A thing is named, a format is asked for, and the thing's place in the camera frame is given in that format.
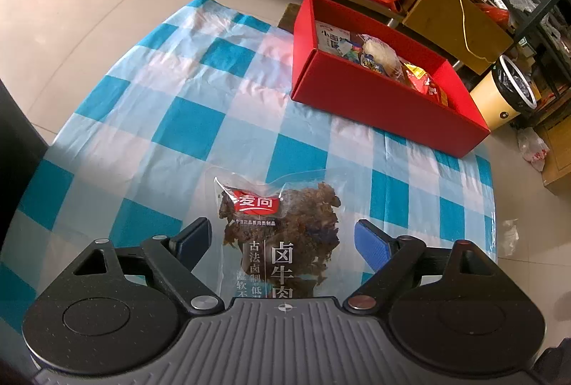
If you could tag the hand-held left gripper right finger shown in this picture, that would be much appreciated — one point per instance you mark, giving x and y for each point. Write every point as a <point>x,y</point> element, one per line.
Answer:
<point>372,246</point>

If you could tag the light wooden side cabinet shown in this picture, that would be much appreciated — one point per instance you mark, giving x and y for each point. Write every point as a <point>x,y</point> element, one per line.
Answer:
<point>560,153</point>

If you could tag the yellow trash bin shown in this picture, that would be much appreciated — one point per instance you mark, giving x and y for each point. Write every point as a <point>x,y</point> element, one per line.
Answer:
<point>490,103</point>

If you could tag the dark chair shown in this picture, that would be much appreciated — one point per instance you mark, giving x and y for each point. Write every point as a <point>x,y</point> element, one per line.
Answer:
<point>18,153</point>

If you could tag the red cardboard box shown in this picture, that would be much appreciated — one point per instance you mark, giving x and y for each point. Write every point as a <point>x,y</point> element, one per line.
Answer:
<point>379,103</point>

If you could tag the clear dried beef packet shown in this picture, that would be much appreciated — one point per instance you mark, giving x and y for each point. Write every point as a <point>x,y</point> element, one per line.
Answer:
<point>276,242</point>

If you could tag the crumpled clear wrapper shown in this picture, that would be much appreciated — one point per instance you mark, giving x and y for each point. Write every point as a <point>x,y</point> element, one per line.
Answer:
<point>511,235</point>

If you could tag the white plastic bag red print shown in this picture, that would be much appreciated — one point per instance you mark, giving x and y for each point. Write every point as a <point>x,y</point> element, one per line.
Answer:
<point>533,146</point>

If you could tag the red snack packet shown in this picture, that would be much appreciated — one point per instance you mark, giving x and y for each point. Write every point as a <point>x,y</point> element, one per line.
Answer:
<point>421,81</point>

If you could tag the white snack packet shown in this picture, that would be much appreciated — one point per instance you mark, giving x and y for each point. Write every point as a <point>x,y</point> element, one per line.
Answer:
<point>330,37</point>

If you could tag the blue white checkered tablecloth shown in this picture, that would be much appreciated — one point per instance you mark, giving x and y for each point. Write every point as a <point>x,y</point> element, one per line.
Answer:
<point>178,121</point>

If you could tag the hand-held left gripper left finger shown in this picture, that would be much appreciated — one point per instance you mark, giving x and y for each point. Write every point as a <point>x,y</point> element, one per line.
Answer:
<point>194,242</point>

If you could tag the blue snack packet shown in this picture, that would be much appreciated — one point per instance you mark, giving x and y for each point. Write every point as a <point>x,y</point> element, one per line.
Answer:
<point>352,50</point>

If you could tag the bread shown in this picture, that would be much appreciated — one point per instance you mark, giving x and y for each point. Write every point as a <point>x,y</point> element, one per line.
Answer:
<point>381,54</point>

